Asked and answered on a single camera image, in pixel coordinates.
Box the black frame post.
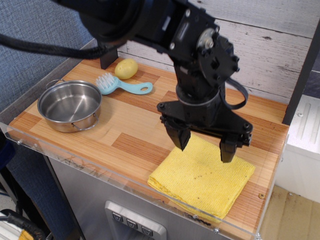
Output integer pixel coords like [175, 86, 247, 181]
[97, 40, 118, 70]
[282, 21, 320, 126]

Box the stainless steel cabinet front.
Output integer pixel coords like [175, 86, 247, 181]
[48, 157, 227, 240]

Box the clear acrylic table guard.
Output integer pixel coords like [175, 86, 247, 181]
[0, 111, 289, 240]

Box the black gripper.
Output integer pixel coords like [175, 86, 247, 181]
[157, 86, 253, 163]

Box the white grooved side cabinet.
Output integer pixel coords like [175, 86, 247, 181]
[275, 95, 320, 203]

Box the yellow cloth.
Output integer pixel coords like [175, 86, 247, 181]
[147, 135, 255, 223]

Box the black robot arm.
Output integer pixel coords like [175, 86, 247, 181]
[59, 0, 253, 163]

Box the light blue scrub brush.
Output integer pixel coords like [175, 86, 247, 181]
[96, 73, 153, 95]

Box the yellow plastic potato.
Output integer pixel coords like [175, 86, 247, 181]
[114, 58, 138, 80]

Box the silver button control panel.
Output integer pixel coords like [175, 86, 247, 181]
[104, 200, 167, 240]

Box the black right frame post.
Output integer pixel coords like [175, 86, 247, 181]
[282, 21, 320, 126]

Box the black braided cable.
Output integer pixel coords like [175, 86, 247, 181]
[0, 32, 131, 61]

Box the black left frame post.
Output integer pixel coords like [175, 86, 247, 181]
[97, 40, 118, 70]

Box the stainless steel pot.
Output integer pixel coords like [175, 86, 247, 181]
[37, 78, 102, 133]

